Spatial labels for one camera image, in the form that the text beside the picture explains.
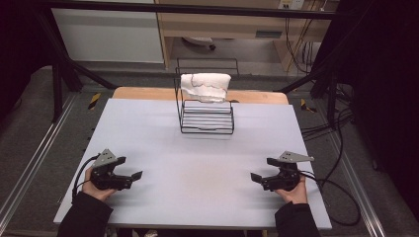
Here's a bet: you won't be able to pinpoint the wooden desk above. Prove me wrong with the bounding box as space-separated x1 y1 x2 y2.
154 0 341 71

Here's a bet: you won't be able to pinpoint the black metal stand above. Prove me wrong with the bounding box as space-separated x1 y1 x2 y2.
278 60 342 130
33 9 117 123

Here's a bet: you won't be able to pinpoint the person's right hand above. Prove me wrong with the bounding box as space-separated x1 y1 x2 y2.
274 175 309 205

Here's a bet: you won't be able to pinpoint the black floor cables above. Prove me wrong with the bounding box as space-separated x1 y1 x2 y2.
300 82 356 140

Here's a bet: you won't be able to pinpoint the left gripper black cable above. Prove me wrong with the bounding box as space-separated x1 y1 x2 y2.
71 153 101 202

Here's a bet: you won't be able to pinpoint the black curtain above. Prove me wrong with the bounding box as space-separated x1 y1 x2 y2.
0 0 45 117
329 0 419 213

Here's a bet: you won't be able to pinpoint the white power strip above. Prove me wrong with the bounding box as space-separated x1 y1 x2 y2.
278 0 306 11

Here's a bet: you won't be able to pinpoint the black metal crossbar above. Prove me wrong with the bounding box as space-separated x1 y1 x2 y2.
39 0 338 21

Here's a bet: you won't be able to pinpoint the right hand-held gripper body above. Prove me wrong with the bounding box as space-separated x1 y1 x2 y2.
262 150 315 193

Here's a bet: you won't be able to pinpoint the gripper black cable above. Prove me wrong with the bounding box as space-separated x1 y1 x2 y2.
71 153 101 202
297 170 362 228

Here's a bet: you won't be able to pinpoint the aluminium rail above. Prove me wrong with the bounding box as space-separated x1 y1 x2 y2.
0 93 79 229
328 130 390 237

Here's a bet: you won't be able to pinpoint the person's left hand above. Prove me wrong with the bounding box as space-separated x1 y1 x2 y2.
81 166 117 202

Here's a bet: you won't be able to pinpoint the wooden table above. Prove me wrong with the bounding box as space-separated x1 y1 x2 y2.
112 86 291 106

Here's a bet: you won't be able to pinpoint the black wire rack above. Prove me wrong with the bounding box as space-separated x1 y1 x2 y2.
174 57 240 135

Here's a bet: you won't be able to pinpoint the white cloth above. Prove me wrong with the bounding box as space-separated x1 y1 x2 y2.
180 72 232 104

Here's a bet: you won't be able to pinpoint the hanging cable bundle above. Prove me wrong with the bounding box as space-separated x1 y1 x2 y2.
284 17 318 75

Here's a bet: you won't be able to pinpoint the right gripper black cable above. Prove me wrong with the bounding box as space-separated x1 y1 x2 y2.
297 170 362 228

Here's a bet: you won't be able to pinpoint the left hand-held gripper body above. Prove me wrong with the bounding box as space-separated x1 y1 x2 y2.
90 148 133 192

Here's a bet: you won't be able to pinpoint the white chair base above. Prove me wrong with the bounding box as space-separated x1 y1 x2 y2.
182 36 217 51

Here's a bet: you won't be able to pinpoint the yellow black tape marker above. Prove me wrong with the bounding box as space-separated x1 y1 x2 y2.
87 92 102 112
299 98 318 114

